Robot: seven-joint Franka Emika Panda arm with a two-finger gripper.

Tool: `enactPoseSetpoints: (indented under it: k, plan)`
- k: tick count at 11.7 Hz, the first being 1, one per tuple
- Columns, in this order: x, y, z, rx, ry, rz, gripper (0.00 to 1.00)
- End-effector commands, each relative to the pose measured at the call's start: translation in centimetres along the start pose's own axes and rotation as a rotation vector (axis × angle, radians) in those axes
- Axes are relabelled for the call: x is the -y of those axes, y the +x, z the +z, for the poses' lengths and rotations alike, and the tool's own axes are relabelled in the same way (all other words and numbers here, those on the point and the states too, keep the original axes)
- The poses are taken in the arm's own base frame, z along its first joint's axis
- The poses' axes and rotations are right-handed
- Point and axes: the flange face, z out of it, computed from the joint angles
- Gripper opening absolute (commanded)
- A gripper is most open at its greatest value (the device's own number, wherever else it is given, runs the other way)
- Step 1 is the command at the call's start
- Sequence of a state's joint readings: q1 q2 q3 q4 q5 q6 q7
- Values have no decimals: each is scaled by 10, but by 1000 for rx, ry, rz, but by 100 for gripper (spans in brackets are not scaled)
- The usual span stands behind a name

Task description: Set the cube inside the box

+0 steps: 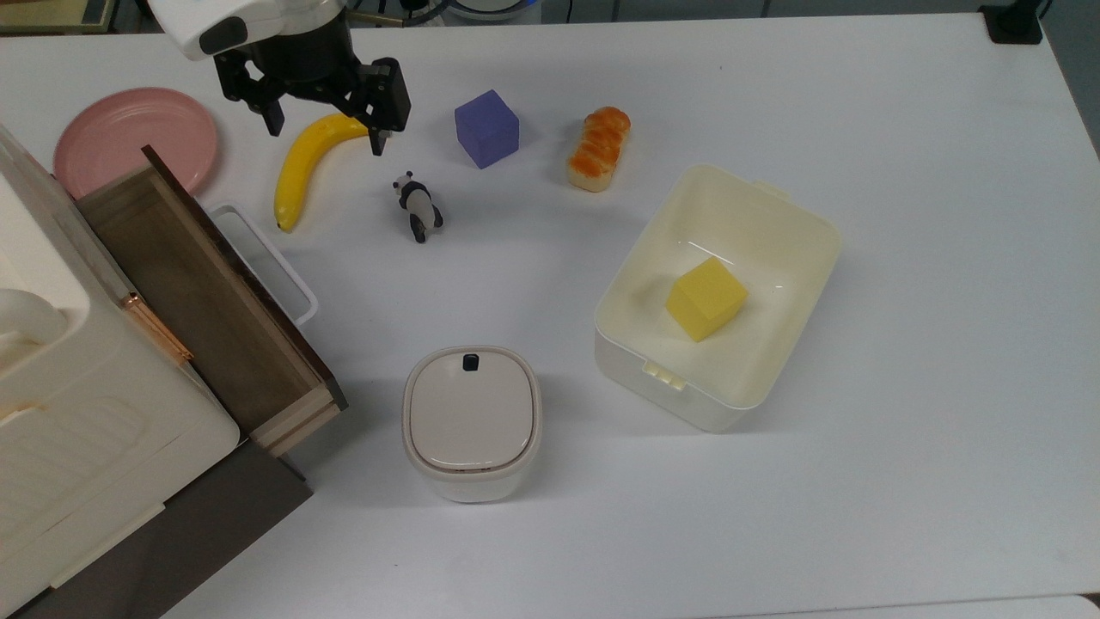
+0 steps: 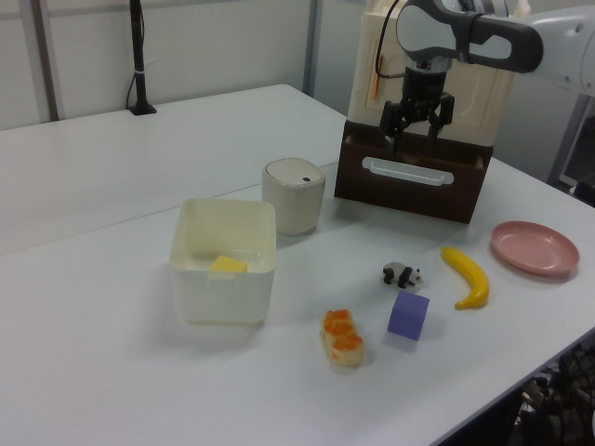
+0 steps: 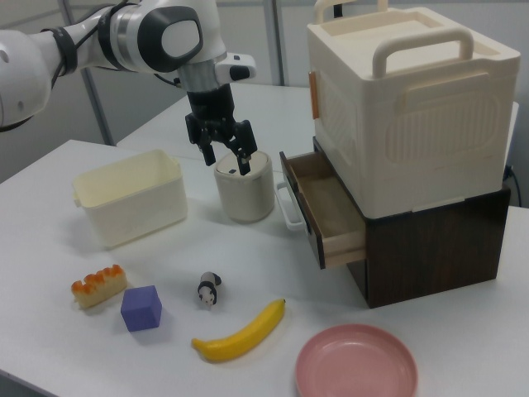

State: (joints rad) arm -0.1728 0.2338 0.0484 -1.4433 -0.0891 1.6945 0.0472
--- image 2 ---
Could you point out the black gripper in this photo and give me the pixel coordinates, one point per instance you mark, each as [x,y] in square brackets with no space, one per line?
[424,88]

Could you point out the purple foam cube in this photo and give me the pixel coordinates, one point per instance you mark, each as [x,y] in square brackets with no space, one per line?
[406,318]

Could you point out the white grey Franka robot arm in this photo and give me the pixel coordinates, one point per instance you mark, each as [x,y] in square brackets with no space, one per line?
[469,32]

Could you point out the white square plastic box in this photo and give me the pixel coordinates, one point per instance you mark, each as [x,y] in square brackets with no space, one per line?
[218,297]

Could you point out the cream wooden cabinet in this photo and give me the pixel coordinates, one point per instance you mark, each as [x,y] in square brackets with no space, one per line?
[367,88]

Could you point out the dark brown wooden drawer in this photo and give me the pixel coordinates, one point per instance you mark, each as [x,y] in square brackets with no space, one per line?
[409,195]

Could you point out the cream lidded trash can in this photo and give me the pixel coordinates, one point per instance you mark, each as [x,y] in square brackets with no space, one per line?
[293,200]

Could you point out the small panda figurine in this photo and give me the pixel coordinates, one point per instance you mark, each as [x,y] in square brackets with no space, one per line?
[402,274]

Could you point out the yellow toy banana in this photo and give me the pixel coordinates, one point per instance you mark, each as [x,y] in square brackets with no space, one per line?
[474,279]

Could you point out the pink plastic plate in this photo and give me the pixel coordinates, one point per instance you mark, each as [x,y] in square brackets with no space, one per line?
[534,248]

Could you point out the orange topped sushi toy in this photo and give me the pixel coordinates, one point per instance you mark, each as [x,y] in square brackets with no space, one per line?
[341,337]

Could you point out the yellow cheese wedge toy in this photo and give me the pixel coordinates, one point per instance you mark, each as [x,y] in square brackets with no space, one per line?
[228,265]

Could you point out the black pole stand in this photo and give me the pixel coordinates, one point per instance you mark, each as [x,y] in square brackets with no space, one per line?
[137,69]

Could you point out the black office chair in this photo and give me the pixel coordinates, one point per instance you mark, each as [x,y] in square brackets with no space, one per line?
[567,395]

